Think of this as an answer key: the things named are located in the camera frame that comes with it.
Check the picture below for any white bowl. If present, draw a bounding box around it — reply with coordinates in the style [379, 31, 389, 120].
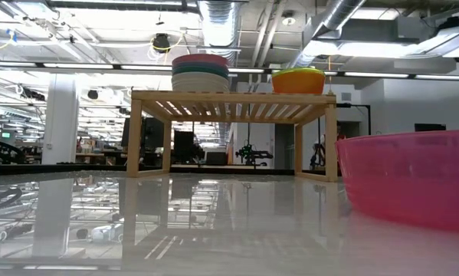
[170, 71, 231, 93]

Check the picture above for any orange plastic bowl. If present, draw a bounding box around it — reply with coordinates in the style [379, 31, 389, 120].
[270, 70, 327, 96]

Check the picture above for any green plastic bowl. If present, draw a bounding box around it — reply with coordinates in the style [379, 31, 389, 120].
[270, 67, 326, 77]

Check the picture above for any wooden slatted shelf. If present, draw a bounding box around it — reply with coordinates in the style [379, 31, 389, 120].
[126, 90, 339, 183]

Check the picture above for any black box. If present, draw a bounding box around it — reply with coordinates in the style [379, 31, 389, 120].
[205, 151, 228, 166]

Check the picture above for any black and green robot device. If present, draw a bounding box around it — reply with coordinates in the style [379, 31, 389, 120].
[234, 140, 275, 169]

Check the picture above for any black monitor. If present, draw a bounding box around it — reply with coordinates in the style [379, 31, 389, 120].
[120, 117, 165, 166]

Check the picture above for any person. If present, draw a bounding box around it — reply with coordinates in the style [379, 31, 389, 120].
[310, 122, 346, 170]

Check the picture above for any black ceiling device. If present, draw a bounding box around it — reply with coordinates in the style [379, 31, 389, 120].
[152, 33, 172, 54]

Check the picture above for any white pillar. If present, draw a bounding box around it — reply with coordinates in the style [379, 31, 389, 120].
[41, 74, 80, 166]

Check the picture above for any translucent magenta plastic bowl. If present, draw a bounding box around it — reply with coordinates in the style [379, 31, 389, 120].
[335, 129, 459, 234]

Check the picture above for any ribbed silver ceiling duct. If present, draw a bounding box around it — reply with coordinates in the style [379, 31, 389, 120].
[198, 0, 242, 67]

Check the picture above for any black wall screen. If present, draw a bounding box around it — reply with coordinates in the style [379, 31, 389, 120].
[415, 123, 447, 133]

